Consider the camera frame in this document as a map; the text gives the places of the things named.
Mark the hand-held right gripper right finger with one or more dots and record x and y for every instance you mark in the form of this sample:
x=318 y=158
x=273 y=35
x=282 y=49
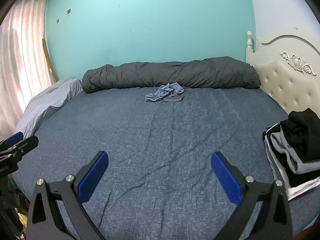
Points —
x=225 y=177

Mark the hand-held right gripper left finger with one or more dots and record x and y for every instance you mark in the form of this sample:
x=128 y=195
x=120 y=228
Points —
x=93 y=177

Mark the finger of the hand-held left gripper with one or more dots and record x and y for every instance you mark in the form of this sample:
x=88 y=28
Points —
x=15 y=138
x=27 y=143

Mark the stack of folded clothes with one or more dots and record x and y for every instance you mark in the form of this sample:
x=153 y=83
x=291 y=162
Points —
x=300 y=187

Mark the colourful clutter pile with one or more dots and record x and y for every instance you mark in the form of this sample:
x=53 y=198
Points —
x=21 y=220

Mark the grey patterned bedspread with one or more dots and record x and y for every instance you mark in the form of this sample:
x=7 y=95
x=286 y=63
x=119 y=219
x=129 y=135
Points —
x=162 y=142

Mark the pale pink curtain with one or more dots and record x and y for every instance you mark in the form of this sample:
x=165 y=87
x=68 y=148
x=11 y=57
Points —
x=22 y=55

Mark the wooden strip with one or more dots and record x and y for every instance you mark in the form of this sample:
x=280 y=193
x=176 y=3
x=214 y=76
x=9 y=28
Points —
x=48 y=60

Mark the black folded garment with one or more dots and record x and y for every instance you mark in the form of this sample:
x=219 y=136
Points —
x=302 y=130

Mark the dark grey flat garment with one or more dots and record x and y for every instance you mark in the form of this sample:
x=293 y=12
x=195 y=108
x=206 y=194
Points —
x=173 y=99

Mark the crumpled blue-grey garment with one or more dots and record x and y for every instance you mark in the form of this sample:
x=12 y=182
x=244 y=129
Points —
x=162 y=91

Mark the cream tufted headboard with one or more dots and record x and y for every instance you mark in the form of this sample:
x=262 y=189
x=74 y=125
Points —
x=282 y=80

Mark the dark grey rolled duvet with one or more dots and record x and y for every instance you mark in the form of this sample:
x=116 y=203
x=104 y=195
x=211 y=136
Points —
x=175 y=73

